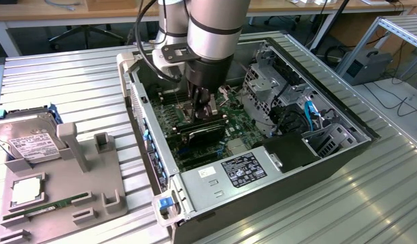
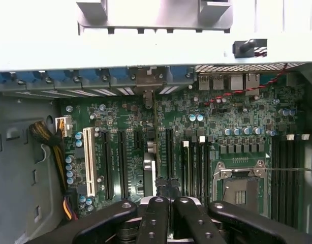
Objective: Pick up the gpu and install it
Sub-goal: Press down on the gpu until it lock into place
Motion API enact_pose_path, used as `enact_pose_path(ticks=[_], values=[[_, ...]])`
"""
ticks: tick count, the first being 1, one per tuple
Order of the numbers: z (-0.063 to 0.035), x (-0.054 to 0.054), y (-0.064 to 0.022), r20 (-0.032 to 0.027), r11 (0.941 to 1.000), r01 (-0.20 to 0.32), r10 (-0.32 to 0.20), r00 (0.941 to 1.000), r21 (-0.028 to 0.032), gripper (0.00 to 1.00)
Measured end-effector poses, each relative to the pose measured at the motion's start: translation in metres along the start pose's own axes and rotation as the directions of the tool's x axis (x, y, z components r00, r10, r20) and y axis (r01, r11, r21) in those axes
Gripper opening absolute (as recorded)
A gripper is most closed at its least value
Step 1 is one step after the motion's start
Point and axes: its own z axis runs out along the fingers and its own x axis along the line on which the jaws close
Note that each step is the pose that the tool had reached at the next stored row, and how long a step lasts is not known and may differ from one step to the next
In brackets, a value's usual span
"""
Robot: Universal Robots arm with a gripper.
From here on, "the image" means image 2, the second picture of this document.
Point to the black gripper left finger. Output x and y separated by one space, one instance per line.
153 221

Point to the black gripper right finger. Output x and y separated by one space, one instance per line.
194 221

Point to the RAM slot with white clips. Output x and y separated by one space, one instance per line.
289 193
305 138
185 144
202 172

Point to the CPU socket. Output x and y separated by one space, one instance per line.
237 193

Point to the long black expansion slot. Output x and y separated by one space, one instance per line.
123 165
169 152
107 165

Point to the short black expansion slot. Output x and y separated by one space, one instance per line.
138 139

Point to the white expansion slot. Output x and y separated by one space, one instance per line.
90 162

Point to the green motherboard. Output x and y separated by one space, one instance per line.
222 117

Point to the thin metal locking lever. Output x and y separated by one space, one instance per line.
290 169

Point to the white power connector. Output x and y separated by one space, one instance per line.
67 127

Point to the open black PC case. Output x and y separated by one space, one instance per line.
306 96

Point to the grey parts rack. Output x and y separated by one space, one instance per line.
156 17

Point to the black chassis intrusion switch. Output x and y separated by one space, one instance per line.
247 47

